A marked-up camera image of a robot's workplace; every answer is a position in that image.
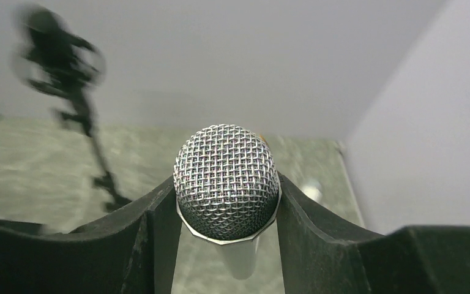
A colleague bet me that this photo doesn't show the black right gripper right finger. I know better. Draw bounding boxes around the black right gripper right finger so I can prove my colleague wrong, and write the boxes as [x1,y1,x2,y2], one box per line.
[277,176,470,294]

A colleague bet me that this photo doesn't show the grey handheld microphone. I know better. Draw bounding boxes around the grey handheld microphone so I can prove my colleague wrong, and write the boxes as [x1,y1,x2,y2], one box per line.
[173,124,282,280]

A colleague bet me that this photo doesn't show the black tripod shock-mount stand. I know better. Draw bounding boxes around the black tripod shock-mount stand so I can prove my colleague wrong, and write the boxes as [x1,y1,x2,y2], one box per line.
[12,24,135,214]

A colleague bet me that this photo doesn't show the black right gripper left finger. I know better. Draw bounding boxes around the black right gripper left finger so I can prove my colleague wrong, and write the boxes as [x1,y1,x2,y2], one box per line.
[0,178,181,294]

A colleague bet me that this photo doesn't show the black condenser microphone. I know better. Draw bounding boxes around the black condenser microphone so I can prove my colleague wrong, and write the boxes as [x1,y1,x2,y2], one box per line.
[13,4,105,97]

